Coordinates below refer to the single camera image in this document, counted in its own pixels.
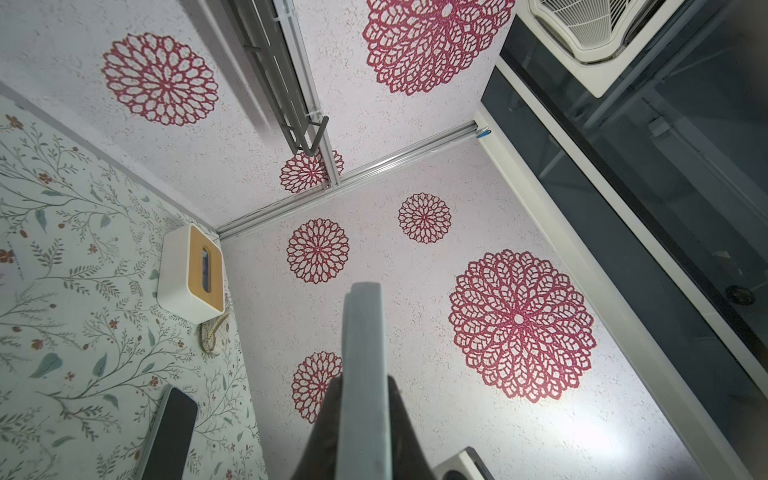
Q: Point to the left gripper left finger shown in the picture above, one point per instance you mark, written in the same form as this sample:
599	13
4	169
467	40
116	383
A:
319	457

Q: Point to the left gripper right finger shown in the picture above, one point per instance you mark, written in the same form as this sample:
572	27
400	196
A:
408	459

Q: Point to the black phone near right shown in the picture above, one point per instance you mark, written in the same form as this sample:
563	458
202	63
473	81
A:
166	449

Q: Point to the white wooden-top tissue box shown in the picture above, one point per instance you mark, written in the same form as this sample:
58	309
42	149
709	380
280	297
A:
191	277

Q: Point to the white ceiling air vent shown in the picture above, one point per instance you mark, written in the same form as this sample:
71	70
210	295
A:
596	40

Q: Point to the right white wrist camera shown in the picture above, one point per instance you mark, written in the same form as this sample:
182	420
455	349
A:
464	465

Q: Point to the grey wall shelf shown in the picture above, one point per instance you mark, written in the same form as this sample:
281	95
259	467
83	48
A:
267	35

